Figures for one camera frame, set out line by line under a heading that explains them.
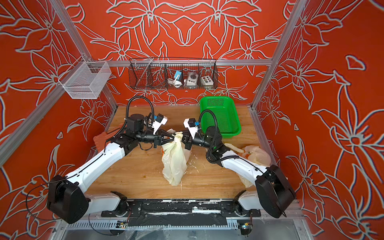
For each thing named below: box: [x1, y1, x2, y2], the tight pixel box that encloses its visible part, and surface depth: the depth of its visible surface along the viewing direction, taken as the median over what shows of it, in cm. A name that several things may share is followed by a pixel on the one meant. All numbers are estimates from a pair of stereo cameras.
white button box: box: [200, 75, 214, 86], surface depth 96 cm
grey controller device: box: [186, 71, 199, 86], surface depth 93 cm
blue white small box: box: [174, 70, 182, 80], surface depth 85 cm
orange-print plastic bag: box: [161, 128, 192, 186], surface depth 70 cm
